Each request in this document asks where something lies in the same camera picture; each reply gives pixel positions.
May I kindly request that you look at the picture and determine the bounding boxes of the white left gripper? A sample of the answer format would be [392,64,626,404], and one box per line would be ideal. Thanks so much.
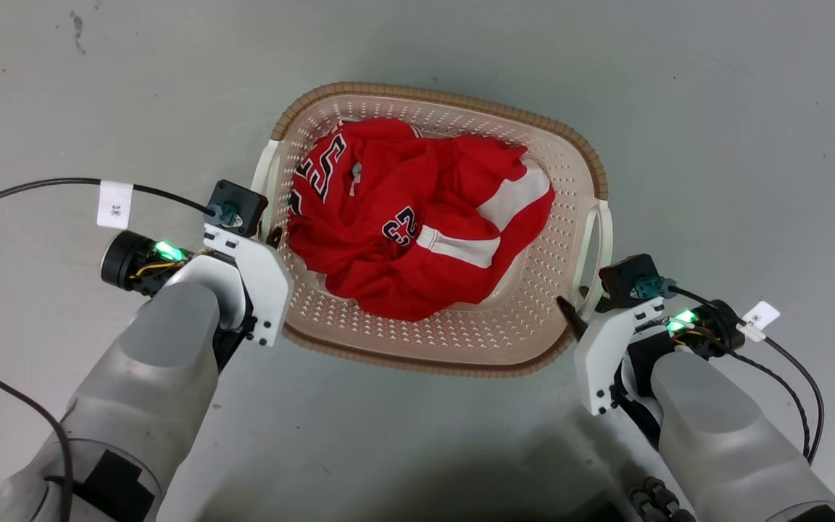
[203,223,294,348]

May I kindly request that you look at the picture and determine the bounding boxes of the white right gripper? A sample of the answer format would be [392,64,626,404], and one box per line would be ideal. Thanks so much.
[556,295,669,416]

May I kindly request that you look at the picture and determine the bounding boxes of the beige plastic laundry basket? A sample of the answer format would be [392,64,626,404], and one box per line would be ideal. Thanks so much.
[251,81,615,378]

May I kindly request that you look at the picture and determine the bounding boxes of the red sports jersey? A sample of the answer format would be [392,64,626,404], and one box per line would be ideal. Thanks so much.
[286,118,556,323]

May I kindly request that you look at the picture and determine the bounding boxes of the white paper cable tag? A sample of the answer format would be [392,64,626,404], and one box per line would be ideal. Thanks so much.
[736,301,781,343]
[96,180,134,231]

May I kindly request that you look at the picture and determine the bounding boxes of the black corrugated cable bundle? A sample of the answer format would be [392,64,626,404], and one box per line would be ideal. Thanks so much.
[629,476,697,522]

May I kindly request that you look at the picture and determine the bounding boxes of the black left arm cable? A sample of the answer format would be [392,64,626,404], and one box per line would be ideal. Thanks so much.
[0,177,217,522]

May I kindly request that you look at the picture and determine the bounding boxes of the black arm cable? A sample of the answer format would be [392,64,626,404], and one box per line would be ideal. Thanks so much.
[0,177,217,522]
[668,285,826,466]

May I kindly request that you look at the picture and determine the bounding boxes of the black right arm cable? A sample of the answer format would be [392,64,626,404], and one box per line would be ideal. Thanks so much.
[668,285,826,466]

